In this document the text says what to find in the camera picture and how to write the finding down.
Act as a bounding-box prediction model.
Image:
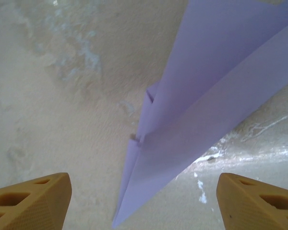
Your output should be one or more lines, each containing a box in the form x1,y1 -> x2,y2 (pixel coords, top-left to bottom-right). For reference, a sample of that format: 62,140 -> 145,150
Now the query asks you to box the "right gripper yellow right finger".
217,172 -> 288,230

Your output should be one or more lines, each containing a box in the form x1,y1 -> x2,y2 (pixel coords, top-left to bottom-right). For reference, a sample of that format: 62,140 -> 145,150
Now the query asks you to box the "purple cloth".
111,0 -> 288,228

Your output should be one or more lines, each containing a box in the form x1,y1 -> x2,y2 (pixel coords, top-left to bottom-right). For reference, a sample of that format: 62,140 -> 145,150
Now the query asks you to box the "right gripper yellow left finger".
0,172 -> 72,230

